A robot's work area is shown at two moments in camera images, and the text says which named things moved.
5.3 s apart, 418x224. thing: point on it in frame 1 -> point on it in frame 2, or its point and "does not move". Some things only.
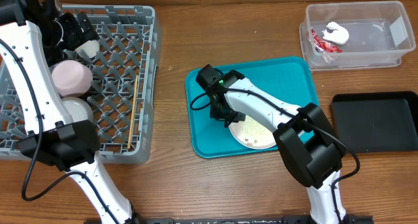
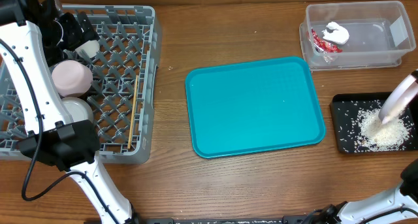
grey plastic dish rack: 123,83 does not move
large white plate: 252,133 -> 407,91
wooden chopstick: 132,112 does not move
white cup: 90,48 does not move
